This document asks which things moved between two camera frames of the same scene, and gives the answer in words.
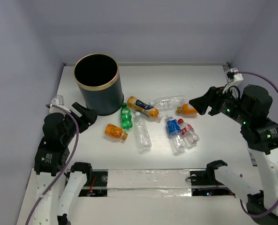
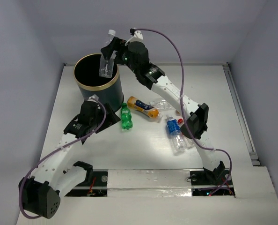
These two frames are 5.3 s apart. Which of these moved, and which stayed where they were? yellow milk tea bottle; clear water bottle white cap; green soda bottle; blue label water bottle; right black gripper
Moved: clear water bottle white cap; right black gripper
Stayed: yellow milk tea bottle; green soda bottle; blue label water bottle
